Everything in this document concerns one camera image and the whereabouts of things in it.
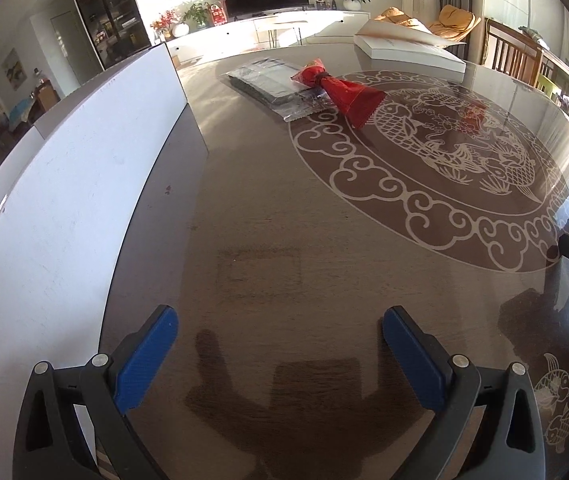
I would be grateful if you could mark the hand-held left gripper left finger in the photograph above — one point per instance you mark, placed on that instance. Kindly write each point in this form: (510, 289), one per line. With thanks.
(147, 355)

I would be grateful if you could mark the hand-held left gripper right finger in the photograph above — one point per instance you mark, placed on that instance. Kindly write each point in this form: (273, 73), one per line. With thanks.
(414, 355)

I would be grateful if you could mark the white board panel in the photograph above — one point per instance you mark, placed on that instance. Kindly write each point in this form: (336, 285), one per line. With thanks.
(64, 185)

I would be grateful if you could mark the wooden chair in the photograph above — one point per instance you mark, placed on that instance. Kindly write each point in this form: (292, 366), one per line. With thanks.
(514, 55)

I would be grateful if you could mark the white flat box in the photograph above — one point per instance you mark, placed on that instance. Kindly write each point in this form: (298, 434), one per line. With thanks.
(414, 55)

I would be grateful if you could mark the orange lounge chair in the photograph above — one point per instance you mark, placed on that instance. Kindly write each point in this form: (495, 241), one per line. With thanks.
(452, 22)

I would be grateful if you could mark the red plastic bag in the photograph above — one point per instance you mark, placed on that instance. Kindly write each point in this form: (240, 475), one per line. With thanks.
(349, 97)

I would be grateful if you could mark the blue cloth covered table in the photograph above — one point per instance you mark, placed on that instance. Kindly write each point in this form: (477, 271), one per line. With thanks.
(22, 112)

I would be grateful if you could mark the cardboard box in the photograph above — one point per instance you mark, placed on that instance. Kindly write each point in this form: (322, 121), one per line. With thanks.
(176, 61)

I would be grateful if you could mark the clear plastic packet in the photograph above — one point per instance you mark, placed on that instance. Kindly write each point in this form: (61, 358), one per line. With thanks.
(264, 80)

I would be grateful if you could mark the white door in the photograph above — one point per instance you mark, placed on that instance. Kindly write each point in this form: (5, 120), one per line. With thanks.
(69, 47)

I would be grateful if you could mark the red flowers in white vase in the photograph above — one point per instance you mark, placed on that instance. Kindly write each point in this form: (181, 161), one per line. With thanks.
(179, 30)

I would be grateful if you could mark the white television cabinet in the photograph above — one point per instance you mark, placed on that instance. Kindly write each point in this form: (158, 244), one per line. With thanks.
(244, 32)

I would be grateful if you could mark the dark glass display cabinet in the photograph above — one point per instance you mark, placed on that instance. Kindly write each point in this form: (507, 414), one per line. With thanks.
(109, 15)

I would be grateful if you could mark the bushy potted plant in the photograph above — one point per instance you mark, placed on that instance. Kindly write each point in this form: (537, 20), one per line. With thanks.
(196, 15)

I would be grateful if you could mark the red gift box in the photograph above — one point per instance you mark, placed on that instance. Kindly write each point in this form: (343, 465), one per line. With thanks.
(217, 14)

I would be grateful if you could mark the framed wall picture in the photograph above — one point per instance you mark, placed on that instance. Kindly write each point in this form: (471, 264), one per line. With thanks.
(14, 70)

